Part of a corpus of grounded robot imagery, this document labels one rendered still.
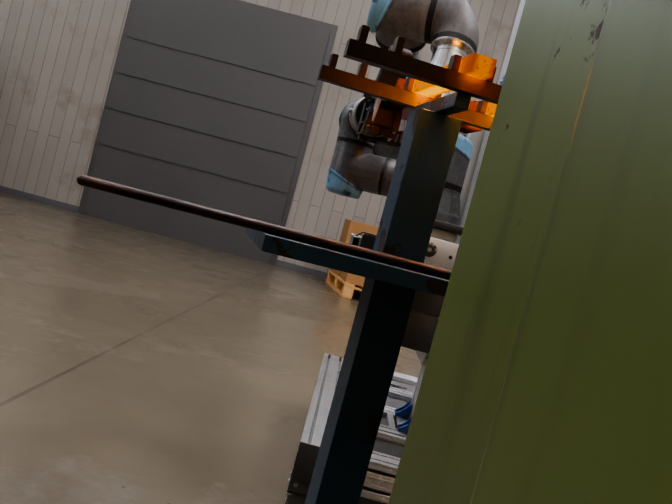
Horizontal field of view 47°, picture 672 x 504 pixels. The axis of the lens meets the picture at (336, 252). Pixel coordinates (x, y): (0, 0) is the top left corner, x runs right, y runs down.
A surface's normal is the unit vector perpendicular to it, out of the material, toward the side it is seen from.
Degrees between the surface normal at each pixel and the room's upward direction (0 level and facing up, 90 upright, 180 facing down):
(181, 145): 90
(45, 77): 90
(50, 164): 90
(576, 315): 90
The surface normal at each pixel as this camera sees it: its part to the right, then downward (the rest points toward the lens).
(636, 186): -0.96, -0.25
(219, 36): -0.03, 0.04
